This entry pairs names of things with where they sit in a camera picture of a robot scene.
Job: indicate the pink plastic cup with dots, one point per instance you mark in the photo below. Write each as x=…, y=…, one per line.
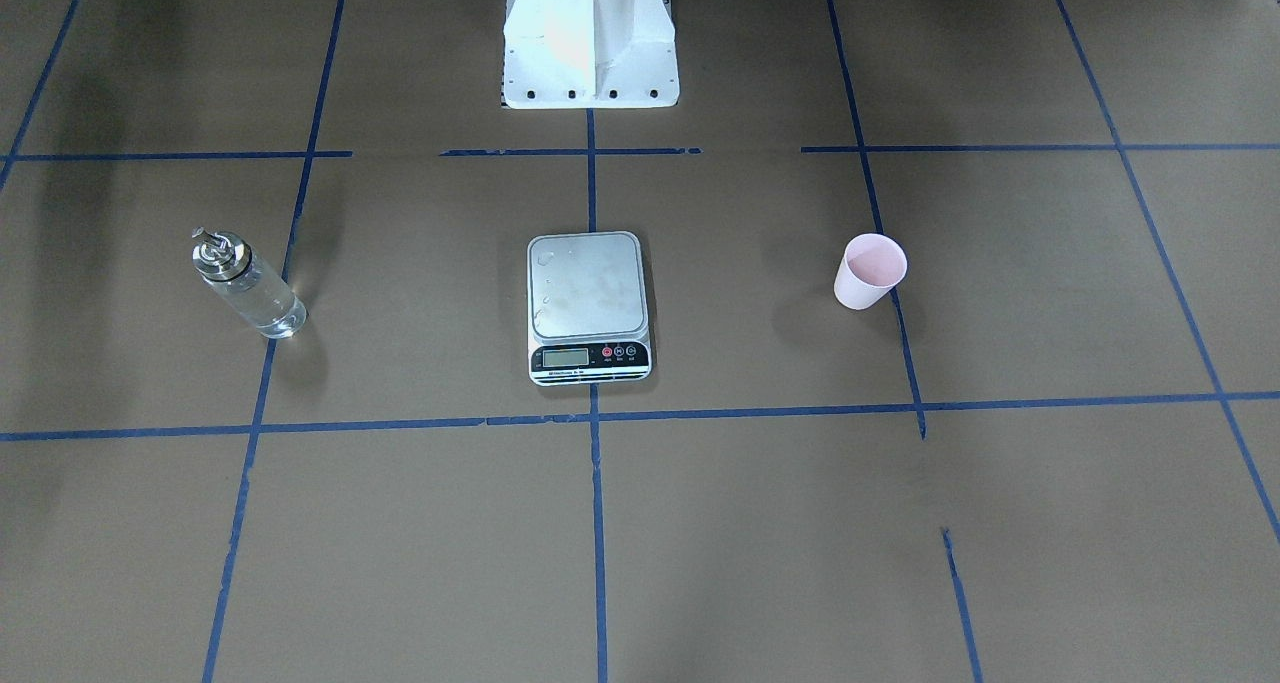
x=872, y=265

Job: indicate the glass sauce bottle metal spout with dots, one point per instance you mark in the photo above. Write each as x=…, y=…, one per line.
x=234, y=270

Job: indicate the white digital kitchen scale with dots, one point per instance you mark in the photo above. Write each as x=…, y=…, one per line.
x=588, y=316

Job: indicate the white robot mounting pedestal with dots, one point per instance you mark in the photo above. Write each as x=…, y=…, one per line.
x=589, y=54

